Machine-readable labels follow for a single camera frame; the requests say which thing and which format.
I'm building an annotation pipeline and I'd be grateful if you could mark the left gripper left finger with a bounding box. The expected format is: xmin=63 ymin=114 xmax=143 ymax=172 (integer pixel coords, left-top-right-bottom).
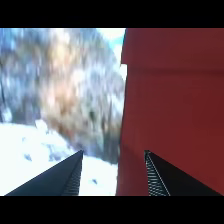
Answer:
xmin=4 ymin=149 xmax=85 ymax=197

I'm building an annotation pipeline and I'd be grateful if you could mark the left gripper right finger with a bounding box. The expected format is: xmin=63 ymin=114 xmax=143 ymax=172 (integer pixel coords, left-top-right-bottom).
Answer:
xmin=143 ymin=149 xmax=223 ymax=197

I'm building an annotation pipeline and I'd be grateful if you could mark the red garment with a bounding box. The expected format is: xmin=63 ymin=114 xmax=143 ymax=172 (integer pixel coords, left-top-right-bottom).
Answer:
xmin=115 ymin=27 xmax=224 ymax=197

